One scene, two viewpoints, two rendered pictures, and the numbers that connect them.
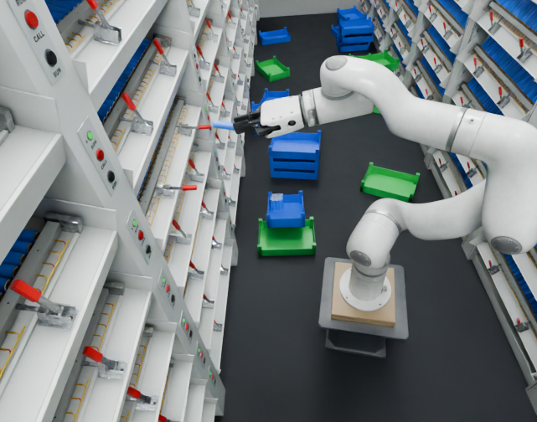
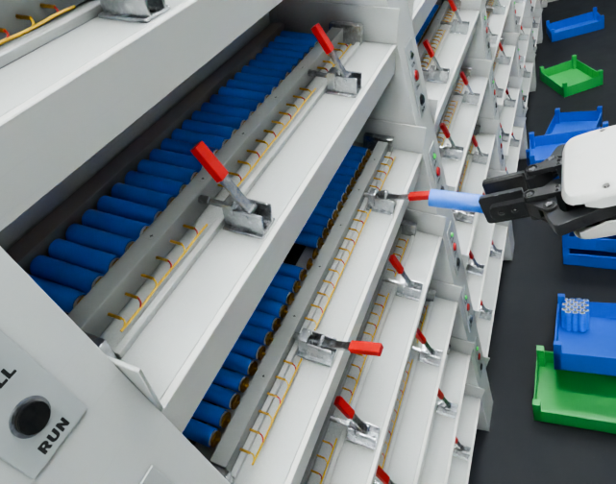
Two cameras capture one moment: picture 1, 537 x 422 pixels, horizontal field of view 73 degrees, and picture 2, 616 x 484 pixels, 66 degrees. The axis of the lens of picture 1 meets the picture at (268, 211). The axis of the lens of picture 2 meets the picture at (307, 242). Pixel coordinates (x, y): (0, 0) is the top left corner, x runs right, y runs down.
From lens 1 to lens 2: 0.44 m
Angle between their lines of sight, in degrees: 28
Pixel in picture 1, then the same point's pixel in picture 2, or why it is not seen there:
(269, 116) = (592, 180)
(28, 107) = not seen: outside the picture
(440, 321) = not seen: outside the picture
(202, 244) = (412, 419)
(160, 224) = (287, 437)
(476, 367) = not seen: outside the picture
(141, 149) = (228, 277)
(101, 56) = (83, 51)
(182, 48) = (383, 41)
